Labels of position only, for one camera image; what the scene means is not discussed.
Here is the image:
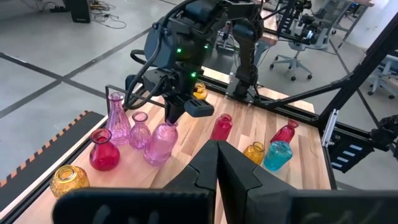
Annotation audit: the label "grey office chair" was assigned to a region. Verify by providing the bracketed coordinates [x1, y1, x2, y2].
[269, 40, 313, 82]

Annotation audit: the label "red bulb glass vase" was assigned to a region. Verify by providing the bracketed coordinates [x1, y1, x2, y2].
[89, 128, 121, 172]

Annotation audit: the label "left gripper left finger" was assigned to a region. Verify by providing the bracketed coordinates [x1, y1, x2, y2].
[51, 140, 218, 224]

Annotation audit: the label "small yellow diamond-cut vase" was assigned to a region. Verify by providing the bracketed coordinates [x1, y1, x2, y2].
[192, 82, 208, 101]

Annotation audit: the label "red cylinder glass vase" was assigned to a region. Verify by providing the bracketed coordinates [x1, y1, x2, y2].
[210, 113, 233, 141]

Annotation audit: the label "pink bulb swirl glass vase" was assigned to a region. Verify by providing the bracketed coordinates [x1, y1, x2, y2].
[129, 111, 152, 150]

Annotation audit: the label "light wooden shelf board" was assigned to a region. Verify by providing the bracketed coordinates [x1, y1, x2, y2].
[12, 93, 206, 224]

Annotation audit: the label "yellow ribbed glass vase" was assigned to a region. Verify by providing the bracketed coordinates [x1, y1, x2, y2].
[243, 141, 266, 166]
[49, 164, 90, 200]

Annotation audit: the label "pink ribbed glass vase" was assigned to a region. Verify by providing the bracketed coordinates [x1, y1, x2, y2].
[143, 119, 180, 167]

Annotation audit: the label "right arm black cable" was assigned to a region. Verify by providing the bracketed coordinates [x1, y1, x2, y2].
[123, 18, 170, 111]

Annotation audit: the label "red bottle glass vase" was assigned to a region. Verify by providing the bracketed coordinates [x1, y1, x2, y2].
[269, 119, 300, 144]

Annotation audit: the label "black floor speaker box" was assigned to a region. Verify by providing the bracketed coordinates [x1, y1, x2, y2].
[63, 0, 91, 24]

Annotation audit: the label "pink cone glass vase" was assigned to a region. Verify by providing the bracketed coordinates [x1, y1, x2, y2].
[105, 91, 132, 146]

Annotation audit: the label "black mat orange striped edge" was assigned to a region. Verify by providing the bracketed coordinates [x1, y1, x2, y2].
[0, 110, 105, 212]

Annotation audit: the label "teal embossed glass vase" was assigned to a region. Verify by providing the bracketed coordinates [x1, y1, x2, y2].
[263, 140, 294, 172]

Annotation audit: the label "black table edge frame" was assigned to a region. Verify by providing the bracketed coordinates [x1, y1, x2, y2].
[0, 12, 398, 224]

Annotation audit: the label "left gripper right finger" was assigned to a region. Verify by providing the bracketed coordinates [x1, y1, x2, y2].
[217, 140, 398, 224]

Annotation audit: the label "silver aluminium extrusion bracket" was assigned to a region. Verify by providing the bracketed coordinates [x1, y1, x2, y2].
[322, 108, 340, 147]

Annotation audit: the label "black panel white slots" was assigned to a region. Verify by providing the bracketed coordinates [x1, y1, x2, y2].
[328, 136, 374, 174]

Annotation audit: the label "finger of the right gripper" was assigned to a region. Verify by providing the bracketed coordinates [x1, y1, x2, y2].
[164, 104, 187, 124]
[185, 98, 215, 118]

